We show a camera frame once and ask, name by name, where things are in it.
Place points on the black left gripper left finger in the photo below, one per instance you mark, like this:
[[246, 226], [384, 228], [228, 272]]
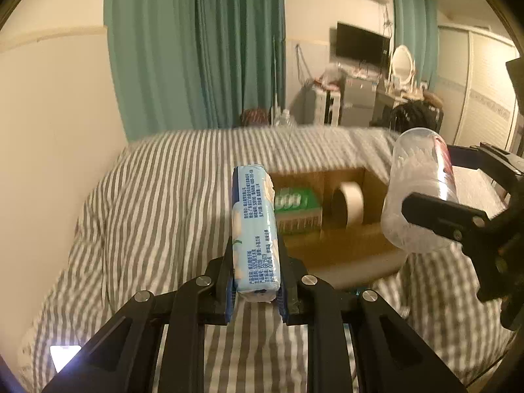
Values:
[[154, 342]]

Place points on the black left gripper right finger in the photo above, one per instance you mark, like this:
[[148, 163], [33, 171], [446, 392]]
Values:
[[357, 341]]

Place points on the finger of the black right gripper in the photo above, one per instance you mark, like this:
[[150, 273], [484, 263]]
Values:
[[447, 219], [499, 165]]

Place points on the blue tissue pack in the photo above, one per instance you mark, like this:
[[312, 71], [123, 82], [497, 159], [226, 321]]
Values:
[[255, 246]]

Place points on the white sliding wardrobe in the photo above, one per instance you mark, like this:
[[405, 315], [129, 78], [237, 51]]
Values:
[[479, 102]]

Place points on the white smartphone lit screen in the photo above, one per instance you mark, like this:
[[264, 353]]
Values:
[[61, 355]]

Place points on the brown cardboard box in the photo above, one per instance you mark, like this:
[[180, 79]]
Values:
[[345, 257]]

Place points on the black backpack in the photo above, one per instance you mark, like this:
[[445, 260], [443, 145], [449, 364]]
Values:
[[410, 115]]

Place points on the beige tape roll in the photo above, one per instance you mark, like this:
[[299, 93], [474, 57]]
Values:
[[347, 205]]

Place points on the grey checkered bed duvet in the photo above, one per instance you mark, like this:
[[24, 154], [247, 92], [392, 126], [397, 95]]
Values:
[[162, 213]]

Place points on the white oval vanity mirror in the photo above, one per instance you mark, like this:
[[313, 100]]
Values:
[[402, 68]]

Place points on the silver mini fridge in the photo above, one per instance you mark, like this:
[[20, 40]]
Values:
[[358, 102]]

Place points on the green white medicine box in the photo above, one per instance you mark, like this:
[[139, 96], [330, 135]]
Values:
[[297, 210]]

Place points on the teal curtain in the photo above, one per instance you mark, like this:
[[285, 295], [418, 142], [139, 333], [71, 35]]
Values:
[[416, 27], [194, 64]]

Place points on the white drawer cabinet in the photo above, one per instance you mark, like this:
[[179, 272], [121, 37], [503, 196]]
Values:
[[326, 107]]

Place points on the black wall television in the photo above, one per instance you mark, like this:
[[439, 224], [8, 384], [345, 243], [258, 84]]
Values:
[[362, 45]]

